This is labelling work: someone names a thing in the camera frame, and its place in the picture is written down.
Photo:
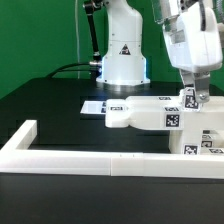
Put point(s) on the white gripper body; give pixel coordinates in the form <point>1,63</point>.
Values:
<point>194,44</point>

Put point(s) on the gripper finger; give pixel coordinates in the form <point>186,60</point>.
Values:
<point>201,86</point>
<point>187,78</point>

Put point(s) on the small tagged white cube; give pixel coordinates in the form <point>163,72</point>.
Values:
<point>188,99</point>

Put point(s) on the white chair back part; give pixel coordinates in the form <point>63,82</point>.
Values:
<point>163,113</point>

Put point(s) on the white chair seat part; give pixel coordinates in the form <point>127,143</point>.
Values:
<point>185,142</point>

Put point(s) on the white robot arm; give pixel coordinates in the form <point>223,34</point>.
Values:
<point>124,65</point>

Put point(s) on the white sheet with tags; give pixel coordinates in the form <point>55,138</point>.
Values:
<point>93,107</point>

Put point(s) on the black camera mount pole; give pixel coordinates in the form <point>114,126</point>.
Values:
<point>89,8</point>

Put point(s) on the white U-shaped border frame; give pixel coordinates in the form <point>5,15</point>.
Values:
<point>17,157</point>

